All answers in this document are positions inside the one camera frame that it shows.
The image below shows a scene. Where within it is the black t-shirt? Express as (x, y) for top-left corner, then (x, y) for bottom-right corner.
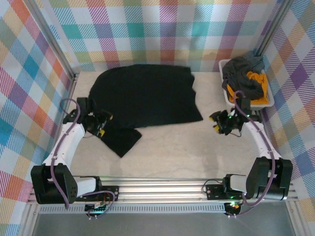
(86, 64), (204, 159)

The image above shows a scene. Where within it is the white plastic basket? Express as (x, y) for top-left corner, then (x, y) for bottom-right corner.
(218, 59), (276, 112)

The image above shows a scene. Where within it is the dark gray t-shirt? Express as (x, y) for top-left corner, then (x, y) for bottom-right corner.
(222, 56), (265, 100)

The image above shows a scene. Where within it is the orange t-shirt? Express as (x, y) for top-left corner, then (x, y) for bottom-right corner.
(226, 70), (270, 104)

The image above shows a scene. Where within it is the blue-gray t-shirt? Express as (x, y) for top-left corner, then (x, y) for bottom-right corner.
(245, 51), (266, 73)

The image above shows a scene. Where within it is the small controller board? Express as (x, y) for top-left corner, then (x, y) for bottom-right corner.
(84, 203), (109, 218)
(223, 201), (242, 217)

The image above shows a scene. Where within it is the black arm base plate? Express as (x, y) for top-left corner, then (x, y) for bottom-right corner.
(74, 184), (120, 203)
(205, 182), (252, 201)

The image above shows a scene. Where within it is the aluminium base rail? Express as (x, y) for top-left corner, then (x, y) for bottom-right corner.
(26, 175), (299, 205)

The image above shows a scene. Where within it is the aluminium corner post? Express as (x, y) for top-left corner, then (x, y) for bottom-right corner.
(23, 0), (81, 80)
(255, 0), (295, 58)

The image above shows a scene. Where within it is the slotted gray cable duct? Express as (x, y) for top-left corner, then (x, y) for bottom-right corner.
(39, 205), (227, 215)

